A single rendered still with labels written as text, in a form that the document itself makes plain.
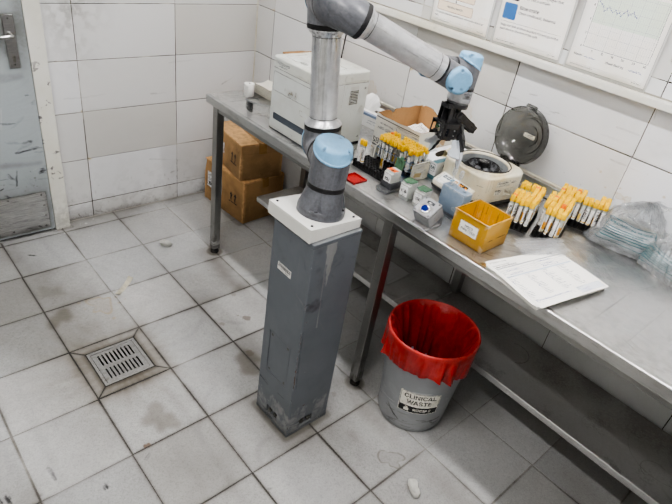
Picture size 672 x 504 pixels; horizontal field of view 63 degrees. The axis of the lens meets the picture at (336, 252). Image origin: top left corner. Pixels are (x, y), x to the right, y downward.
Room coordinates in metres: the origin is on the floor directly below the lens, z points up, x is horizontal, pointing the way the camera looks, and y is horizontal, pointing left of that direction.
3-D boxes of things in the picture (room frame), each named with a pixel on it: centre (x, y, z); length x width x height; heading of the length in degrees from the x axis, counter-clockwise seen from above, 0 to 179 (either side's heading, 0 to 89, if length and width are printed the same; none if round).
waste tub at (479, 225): (1.56, -0.44, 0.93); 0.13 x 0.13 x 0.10; 46
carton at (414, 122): (2.22, -0.25, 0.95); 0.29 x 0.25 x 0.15; 137
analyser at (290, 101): (2.21, 0.17, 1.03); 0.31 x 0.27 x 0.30; 47
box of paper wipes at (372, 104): (2.49, -0.04, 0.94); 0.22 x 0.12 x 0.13; 51
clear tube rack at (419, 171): (2.00, -0.19, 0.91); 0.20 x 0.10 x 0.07; 47
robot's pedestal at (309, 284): (1.50, 0.07, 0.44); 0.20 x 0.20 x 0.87; 47
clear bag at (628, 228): (1.70, -0.97, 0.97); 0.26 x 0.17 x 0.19; 61
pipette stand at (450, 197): (1.70, -0.37, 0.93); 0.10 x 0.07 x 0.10; 42
